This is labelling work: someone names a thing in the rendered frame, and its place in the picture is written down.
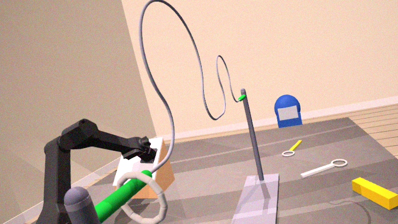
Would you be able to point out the white loop with yellow handle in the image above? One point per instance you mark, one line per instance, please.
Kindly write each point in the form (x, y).
(293, 148)

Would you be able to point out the white loop with straight handle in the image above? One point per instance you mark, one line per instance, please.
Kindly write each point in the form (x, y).
(317, 170)

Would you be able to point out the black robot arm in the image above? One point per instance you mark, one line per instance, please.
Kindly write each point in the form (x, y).
(80, 135)

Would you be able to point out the orange handle with grey loop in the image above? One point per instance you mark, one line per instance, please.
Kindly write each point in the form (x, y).
(155, 187)

